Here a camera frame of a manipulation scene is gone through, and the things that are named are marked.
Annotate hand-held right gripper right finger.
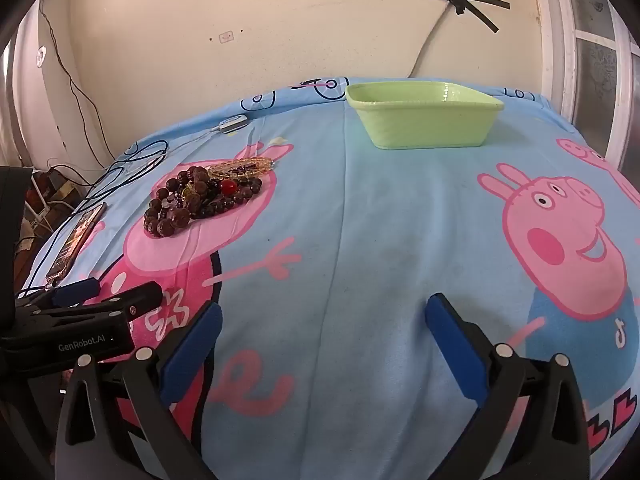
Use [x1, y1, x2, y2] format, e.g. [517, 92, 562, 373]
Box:
[425, 292, 593, 480]

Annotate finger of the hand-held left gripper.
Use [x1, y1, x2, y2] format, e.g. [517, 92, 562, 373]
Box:
[15, 279, 99, 309]
[19, 281, 164, 329]

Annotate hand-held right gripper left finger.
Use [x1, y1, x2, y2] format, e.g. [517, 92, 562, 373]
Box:
[54, 302, 223, 480]

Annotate pile of bead bracelets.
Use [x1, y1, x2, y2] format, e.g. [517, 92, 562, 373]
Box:
[143, 156, 277, 239]

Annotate green plastic basin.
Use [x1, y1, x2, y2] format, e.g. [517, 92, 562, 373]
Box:
[346, 81, 505, 151]

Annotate smartphone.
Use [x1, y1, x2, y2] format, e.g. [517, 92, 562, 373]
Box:
[46, 202, 108, 283]

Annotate white plastic rack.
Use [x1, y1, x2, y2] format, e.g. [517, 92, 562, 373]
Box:
[20, 195, 81, 241]

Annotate cartoon pig printed blanket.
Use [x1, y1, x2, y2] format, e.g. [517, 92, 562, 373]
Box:
[15, 76, 640, 480]

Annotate white curtain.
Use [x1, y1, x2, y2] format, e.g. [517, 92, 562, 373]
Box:
[5, 5, 71, 166]

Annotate black cable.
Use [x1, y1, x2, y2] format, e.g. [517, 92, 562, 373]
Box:
[30, 140, 169, 291]

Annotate dark thin wall cable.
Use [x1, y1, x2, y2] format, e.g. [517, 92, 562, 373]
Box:
[40, 7, 108, 168]

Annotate grey wall cable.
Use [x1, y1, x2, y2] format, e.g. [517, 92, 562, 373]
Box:
[407, 2, 457, 80]

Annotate white window frame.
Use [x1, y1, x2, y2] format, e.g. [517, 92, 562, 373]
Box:
[530, 0, 640, 171]

